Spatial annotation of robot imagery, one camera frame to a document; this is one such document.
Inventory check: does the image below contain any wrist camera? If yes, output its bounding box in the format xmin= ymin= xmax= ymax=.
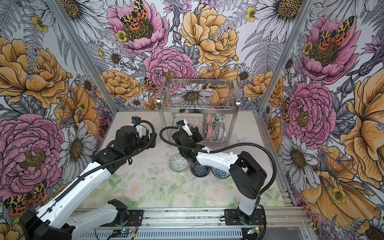
xmin=177 ymin=119 xmax=188 ymax=129
xmin=131 ymin=116 xmax=141 ymax=126

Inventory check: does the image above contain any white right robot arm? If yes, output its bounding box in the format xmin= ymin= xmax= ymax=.
xmin=172 ymin=127 xmax=267 ymax=225

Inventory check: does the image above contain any aluminium corner post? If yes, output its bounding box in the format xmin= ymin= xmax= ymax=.
xmin=258 ymin=0 xmax=315 ymax=115
xmin=47 ymin=1 xmax=119 ymax=115

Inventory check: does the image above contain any white blue dotted bowl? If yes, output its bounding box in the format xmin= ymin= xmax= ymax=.
xmin=211 ymin=167 xmax=231 ymax=179

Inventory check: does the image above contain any purple striped bowl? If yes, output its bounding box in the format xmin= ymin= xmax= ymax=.
xmin=214 ymin=125 xmax=226 ymax=141

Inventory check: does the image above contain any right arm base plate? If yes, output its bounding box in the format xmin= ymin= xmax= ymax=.
xmin=224 ymin=208 xmax=265 ymax=226

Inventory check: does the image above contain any teal geometric pattern bowl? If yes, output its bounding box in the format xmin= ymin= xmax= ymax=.
xmin=169 ymin=154 xmax=190 ymax=172

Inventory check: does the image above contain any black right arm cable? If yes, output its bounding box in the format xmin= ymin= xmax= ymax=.
xmin=158 ymin=125 xmax=277 ymax=240

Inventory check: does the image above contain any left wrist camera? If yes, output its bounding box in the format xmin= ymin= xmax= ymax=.
xmin=131 ymin=116 xmax=141 ymax=126

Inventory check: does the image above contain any green leaf pattern bowl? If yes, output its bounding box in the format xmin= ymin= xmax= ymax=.
xmin=212 ymin=114 xmax=225 ymax=126

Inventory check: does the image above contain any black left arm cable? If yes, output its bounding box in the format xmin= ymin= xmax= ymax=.
xmin=19 ymin=119 xmax=157 ymax=240

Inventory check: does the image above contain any aluminium left corner post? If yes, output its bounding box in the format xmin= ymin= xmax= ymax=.
xmin=47 ymin=1 xmax=119 ymax=115

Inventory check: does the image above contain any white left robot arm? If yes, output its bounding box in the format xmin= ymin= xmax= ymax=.
xmin=19 ymin=120 xmax=157 ymax=240

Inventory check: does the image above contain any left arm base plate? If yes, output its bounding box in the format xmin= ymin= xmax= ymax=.
xmin=115 ymin=210 xmax=144 ymax=227

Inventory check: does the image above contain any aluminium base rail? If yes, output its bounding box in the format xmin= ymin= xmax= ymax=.
xmin=71 ymin=206 xmax=310 ymax=229

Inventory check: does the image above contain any steel two-tier dish rack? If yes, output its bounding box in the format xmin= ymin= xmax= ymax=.
xmin=157 ymin=79 xmax=241 ymax=147

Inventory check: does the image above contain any black white floral bowl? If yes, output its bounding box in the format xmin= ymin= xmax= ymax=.
xmin=203 ymin=114 xmax=214 ymax=126

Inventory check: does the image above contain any dark blue floral bowl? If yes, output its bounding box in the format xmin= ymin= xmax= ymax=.
xmin=191 ymin=163 xmax=211 ymax=178

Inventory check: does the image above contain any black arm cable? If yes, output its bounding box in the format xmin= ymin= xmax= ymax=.
xmin=158 ymin=125 xmax=277 ymax=240
xmin=19 ymin=119 xmax=157 ymax=240

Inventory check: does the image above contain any aluminium right corner post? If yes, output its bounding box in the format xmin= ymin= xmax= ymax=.
xmin=258 ymin=0 xmax=315 ymax=115

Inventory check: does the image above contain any white vented cable duct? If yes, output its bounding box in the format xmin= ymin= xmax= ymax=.
xmin=78 ymin=228 xmax=243 ymax=240

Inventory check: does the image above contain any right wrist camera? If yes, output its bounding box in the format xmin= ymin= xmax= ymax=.
xmin=177 ymin=119 xmax=188 ymax=129

